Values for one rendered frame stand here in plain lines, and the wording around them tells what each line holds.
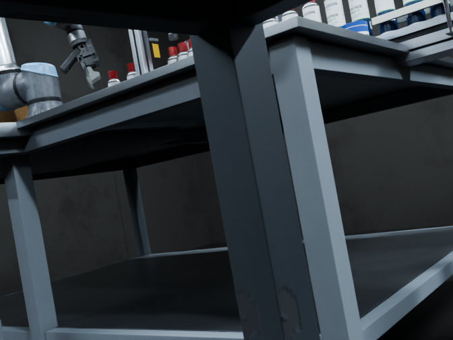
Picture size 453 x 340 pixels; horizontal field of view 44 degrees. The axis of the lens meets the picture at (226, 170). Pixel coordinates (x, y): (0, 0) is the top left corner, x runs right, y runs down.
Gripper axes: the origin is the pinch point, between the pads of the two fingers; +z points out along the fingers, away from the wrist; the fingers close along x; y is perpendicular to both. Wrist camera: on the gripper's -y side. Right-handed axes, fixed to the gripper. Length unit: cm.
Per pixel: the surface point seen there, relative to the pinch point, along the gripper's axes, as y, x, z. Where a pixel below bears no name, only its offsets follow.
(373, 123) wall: 187, 161, 41
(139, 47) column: 20, -48, 10
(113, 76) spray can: 9.8, -14.7, 4.5
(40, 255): -32, -57, 66
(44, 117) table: -15, -83, 34
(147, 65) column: 21, -45, 16
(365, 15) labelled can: 79, -89, 39
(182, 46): 35, -42, 12
